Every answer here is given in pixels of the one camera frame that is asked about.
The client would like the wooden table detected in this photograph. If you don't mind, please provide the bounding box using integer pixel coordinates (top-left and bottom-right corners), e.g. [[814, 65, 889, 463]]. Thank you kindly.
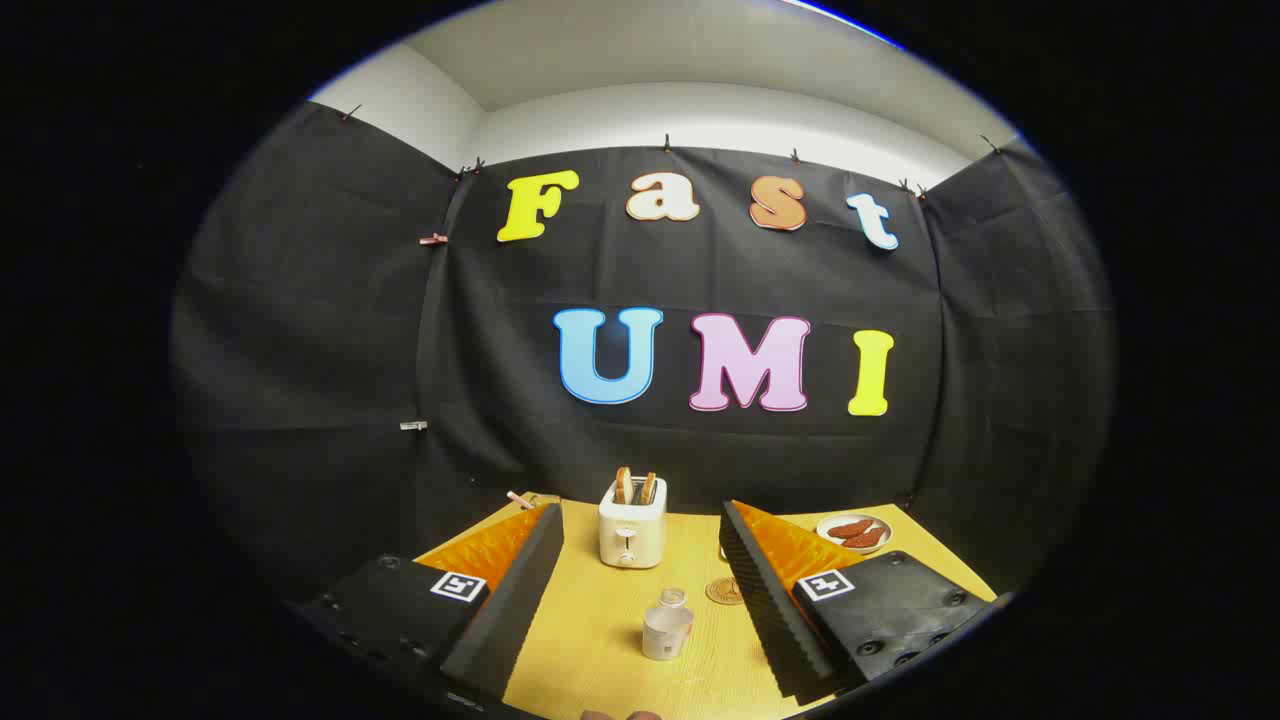
[[415, 495, 1001, 720]]

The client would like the black backdrop cloth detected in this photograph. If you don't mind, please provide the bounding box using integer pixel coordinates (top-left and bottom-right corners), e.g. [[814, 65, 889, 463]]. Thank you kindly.
[[170, 100, 1116, 601]]

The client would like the white toaster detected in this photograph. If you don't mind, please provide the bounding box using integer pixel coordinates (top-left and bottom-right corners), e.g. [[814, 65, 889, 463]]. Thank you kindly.
[[598, 478, 668, 570]]

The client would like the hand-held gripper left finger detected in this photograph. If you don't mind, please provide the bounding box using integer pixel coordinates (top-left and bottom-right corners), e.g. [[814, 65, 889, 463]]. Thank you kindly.
[[290, 502, 566, 706]]

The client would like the white round plate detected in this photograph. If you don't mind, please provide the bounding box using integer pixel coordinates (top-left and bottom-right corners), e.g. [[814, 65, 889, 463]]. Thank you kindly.
[[816, 513, 893, 555]]

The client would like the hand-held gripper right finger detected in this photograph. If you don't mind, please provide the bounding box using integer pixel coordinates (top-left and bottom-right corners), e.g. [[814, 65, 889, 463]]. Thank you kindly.
[[719, 499, 997, 705]]

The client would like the clear juice bottle white label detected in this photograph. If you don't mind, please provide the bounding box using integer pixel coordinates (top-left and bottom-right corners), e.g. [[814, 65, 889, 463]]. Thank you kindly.
[[642, 588, 695, 662]]

